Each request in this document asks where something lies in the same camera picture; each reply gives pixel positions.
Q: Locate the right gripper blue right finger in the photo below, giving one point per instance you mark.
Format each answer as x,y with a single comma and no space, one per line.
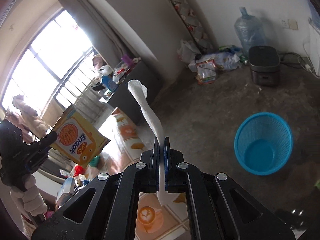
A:
174,177

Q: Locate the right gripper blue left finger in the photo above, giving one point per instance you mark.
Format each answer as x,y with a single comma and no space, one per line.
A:
156,163

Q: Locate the yellow Enaak snack box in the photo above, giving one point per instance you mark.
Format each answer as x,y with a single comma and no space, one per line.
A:
77,138

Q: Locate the white towel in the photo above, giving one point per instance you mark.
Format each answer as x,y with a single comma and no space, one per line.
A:
150,127

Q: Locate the blue plastic trash basket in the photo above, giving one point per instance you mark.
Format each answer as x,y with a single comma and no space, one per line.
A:
263,143

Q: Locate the left white gloved hand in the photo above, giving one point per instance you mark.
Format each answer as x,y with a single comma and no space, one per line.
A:
29,202

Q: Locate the beige hanging jacket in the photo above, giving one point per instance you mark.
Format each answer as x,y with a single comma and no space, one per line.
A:
36,125

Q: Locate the floral coffee pattern tablecloth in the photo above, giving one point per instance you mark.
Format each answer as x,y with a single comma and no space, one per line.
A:
132,175

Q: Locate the grey cabinet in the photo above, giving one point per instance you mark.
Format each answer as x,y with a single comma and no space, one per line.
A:
123,99

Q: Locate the blue detergent bottle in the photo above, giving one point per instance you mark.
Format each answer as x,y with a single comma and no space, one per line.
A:
109,83

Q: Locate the metal balcony railing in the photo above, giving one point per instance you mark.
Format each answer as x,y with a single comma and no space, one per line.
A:
76,88

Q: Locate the purple cup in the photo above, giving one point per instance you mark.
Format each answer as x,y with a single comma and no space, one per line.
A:
127,60

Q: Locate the white plastic bag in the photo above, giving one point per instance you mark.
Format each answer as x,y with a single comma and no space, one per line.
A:
187,51

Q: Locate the pile of plastic packages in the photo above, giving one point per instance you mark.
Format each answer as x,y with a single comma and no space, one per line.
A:
208,67

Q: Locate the grey curtain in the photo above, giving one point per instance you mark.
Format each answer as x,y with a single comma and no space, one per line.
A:
109,34

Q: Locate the black rice cooker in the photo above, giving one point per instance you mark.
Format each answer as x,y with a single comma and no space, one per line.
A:
264,66

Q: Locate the large blue water jug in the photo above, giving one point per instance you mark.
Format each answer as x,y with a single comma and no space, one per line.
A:
249,30

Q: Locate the patterned rolled mat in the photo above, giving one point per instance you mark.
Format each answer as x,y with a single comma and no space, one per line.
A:
193,24

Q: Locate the wall power socket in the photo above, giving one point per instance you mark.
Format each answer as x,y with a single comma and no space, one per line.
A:
289,24

